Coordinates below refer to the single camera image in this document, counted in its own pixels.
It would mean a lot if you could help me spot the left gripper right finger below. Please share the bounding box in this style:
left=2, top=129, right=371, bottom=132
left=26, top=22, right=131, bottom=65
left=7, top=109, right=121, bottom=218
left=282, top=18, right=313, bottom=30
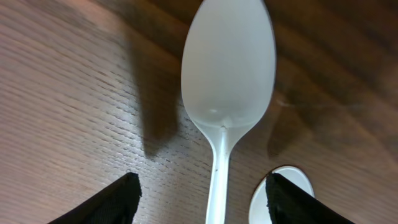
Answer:
left=266, top=173, right=353, bottom=224

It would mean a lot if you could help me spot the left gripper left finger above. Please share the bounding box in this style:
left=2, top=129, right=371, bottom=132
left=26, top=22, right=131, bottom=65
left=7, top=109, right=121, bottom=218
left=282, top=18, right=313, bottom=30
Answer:
left=49, top=172, right=142, bottom=224

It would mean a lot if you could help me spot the white plastic spoon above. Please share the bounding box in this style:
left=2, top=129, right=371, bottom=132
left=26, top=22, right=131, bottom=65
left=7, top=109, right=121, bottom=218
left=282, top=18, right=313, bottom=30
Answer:
left=248, top=166, right=315, bottom=224
left=181, top=0, right=276, bottom=224

